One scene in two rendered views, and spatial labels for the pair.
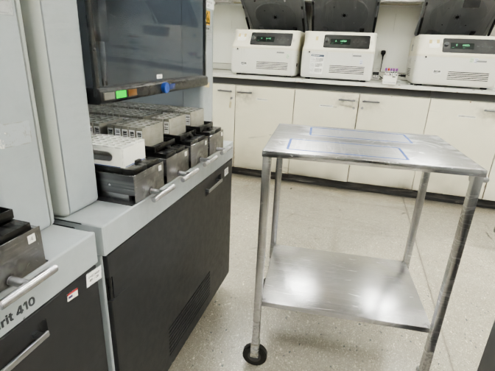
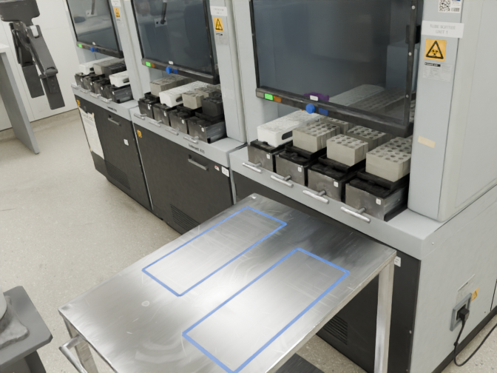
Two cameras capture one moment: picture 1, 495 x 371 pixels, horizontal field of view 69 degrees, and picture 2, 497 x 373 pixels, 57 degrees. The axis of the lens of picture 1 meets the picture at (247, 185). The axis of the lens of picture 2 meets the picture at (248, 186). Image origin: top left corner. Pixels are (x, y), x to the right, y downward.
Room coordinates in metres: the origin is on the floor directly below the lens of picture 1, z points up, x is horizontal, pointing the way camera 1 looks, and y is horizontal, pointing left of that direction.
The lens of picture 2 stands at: (1.71, -0.96, 1.47)
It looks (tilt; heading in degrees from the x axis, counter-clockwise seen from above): 29 degrees down; 128
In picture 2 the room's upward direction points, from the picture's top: 6 degrees counter-clockwise
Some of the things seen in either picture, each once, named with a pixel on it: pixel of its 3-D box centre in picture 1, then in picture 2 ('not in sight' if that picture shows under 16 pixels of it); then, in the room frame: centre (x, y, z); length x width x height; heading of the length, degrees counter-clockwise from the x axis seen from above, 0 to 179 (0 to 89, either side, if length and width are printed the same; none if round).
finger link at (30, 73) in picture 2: not in sight; (33, 81); (0.69, -0.40, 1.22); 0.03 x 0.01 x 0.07; 74
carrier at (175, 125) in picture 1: (174, 125); (342, 152); (1.16, 0.24, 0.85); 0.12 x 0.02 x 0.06; 164
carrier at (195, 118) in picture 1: (194, 118); (383, 166); (1.31, 0.20, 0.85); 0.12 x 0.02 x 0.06; 163
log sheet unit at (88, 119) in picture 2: not in sight; (89, 132); (-0.85, 0.70, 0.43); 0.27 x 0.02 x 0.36; 164
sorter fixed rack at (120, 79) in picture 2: not in sight; (137, 75); (-0.32, 0.76, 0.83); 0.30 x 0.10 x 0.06; 74
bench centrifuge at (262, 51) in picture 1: (272, 36); not in sight; (3.43, -0.17, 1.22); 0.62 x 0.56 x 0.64; 162
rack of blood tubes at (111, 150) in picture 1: (84, 149); (296, 126); (0.89, 0.42, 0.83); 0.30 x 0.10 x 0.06; 74
